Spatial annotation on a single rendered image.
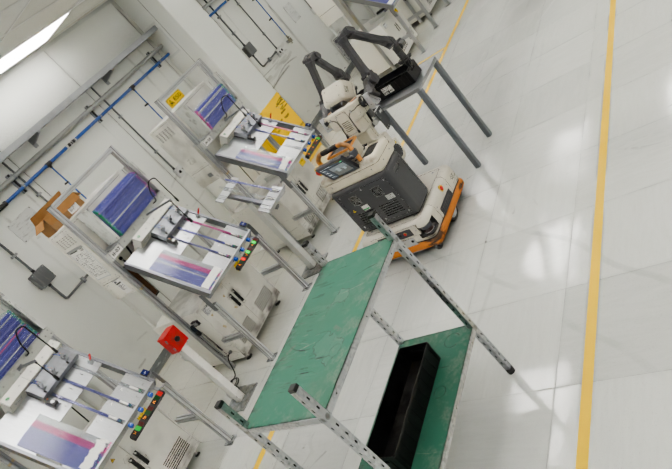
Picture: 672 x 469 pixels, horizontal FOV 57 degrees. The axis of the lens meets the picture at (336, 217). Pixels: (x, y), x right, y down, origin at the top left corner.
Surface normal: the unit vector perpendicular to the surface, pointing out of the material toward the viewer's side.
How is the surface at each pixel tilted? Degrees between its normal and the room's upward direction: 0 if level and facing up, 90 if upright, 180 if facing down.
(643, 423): 0
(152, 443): 90
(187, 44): 90
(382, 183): 90
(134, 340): 90
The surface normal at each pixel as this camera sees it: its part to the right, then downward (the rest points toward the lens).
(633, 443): -0.64, -0.69
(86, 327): 0.70, -0.33
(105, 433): 0.07, -0.70
